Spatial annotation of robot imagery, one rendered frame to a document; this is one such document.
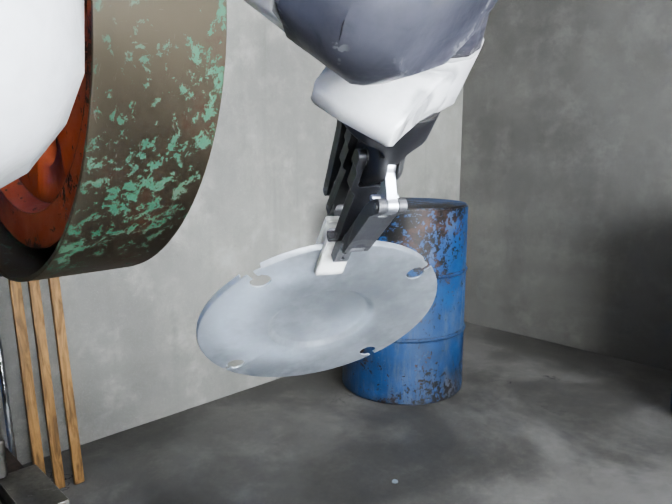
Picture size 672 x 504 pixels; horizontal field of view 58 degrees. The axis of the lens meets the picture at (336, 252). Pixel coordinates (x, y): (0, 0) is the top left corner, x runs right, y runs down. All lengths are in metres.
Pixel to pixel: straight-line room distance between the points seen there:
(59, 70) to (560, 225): 3.57
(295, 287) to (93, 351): 1.95
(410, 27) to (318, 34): 0.05
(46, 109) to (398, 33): 0.18
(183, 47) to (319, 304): 0.37
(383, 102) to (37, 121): 0.25
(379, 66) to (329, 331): 0.50
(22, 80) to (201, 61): 0.68
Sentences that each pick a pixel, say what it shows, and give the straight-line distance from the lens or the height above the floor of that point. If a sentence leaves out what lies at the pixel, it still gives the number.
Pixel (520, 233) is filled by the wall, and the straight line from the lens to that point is 3.82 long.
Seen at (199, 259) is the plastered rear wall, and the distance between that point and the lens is 2.70.
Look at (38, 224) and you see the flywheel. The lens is 1.13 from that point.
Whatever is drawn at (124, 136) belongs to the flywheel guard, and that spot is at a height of 1.15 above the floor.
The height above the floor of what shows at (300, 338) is 0.91.
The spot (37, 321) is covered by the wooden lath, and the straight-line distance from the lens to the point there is 2.25.
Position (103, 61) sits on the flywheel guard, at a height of 1.24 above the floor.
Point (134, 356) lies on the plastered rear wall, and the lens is 2.64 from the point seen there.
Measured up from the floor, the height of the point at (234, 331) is 0.94.
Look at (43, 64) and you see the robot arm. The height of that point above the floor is 1.17.
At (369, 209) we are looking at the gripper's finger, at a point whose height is 1.09.
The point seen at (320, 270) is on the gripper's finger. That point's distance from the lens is 0.62.
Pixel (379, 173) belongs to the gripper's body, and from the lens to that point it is 0.48.
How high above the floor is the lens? 1.14
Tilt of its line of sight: 10 degrees down
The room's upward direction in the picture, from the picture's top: straight up
